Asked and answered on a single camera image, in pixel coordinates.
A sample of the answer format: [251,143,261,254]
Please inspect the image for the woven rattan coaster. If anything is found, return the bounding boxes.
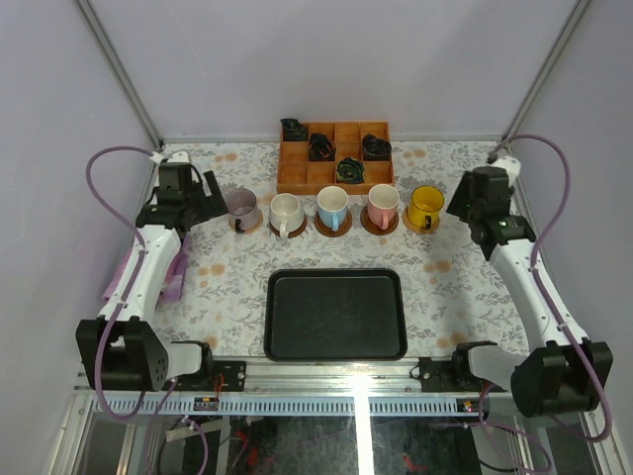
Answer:
[228,208,263,235]
[403,205,440,234]

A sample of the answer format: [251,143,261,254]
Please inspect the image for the purple glass mug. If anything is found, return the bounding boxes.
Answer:
[225,188,258,218]

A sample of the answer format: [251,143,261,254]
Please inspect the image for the yellow black mug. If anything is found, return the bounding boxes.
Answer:
[408,186,444,213]

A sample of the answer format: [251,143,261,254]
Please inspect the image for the cream speckled mug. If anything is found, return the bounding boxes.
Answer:
[269,193,305,239]

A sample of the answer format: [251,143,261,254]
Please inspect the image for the brown wooden coaster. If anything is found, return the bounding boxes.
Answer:
[314,211,353,238]
[360,206,400,236]
[268,216,309,239]

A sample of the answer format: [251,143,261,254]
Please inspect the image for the pink ceramic mug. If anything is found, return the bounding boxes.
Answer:
[367,184,400,231]

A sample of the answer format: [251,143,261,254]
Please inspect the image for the light blue mug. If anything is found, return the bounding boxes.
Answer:
[317,186,348,233]

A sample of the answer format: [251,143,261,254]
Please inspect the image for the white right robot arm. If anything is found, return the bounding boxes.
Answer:
[447,166,613,418]

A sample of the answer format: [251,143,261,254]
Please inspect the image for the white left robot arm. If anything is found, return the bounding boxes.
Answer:
[75,161,226,392]

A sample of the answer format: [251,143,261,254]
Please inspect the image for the purple snowflake cloth bag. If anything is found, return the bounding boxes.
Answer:
[102,235,190,305]

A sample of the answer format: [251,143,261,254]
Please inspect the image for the dark rolled cloth top-left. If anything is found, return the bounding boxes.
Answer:
[280,118,309,143]

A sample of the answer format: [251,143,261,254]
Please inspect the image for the dark rolled cloth right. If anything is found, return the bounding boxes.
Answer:
[361,134,392,161]

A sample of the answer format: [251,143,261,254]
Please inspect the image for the dark rolled cloth with orange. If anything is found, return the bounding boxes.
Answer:
[308,133,336,161]

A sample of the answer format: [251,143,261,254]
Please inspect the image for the orange wooden compartment box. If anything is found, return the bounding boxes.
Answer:
[276,118,395,195]

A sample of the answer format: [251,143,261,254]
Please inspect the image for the dark rolled cloth green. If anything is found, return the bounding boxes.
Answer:
[335,156,365,185]

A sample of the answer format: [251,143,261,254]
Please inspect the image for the black plastic tray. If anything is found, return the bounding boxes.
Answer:
[263,268,407,362]

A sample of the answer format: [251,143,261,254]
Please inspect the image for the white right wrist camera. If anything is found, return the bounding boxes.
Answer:
[488,154,521,186]

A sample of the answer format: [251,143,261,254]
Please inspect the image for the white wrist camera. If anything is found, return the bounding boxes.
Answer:
[488,154,521,186]
[148,151,191,165]

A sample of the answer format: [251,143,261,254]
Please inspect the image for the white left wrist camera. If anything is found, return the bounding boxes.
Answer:
[148,151,191,165]

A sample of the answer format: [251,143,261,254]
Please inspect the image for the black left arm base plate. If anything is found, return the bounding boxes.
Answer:
[196,360,247,393]

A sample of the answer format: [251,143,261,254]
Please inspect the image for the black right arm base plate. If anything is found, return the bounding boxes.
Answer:
[418,357,465,393]

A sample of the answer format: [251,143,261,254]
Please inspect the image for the aluminium front rail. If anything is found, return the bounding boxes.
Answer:
[73,355,607,417]

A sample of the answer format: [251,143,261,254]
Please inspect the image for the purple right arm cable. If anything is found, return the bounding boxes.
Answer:
[477,134,612,474]

